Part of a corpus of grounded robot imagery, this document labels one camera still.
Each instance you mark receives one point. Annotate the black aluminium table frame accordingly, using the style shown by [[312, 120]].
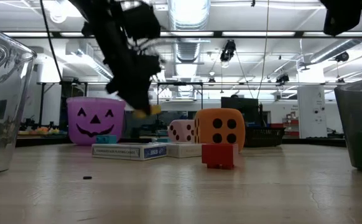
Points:
[[44, 141]]

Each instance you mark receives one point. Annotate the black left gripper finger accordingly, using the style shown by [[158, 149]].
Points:
[[148, 74], [126, 85]]

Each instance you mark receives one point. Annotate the red toy block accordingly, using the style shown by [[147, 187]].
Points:
[[219, 154]]

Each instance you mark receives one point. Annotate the black hanging ceiling camera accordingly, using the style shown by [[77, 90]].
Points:
[[228, 49]]

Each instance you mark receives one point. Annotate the colourful toy pile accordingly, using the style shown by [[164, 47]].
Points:
[[42, 130]]

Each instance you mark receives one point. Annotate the white playing card box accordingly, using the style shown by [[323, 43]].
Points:
[[184, 150]]

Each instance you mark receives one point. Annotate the black ceiling fixture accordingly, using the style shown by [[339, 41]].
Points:
[[282, 78]]

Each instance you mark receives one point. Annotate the grey plastic bin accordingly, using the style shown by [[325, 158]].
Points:
[[346, 124]]

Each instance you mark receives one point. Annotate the red storage shelf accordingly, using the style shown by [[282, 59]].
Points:
[[293, 133]]

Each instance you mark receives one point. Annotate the purple jack-o-lantern bucket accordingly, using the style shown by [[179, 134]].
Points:
[[95, 107]]

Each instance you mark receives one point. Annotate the blue playing card box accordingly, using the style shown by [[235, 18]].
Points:
[[128, 152]]

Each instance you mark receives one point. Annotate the distant black metal frame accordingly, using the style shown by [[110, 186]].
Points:
[[179, 83]]

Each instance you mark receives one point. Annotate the cyan toy block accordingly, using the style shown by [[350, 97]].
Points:
[[106, 139]]

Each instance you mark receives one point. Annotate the black mesh basket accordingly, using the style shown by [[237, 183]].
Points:
[[265, 137]]

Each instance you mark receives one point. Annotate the black ceiling spotlight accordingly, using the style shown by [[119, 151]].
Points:
[[342, 56]]

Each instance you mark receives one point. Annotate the black monitor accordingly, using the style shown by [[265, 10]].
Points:
[[246, 104]]

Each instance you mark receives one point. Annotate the silver ventilation duct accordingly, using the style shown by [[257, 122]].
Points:
[[188, 51]]

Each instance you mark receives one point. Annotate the white pillar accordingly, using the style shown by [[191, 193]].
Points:
[[311, 124]]

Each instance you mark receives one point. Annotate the yellow toy block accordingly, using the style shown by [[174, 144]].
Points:
[[153, 110]]

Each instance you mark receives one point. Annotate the pink foam die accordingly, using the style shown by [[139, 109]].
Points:
[[181, 129]]

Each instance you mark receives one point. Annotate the orange foam die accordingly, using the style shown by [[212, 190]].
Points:
[[221, 116]]

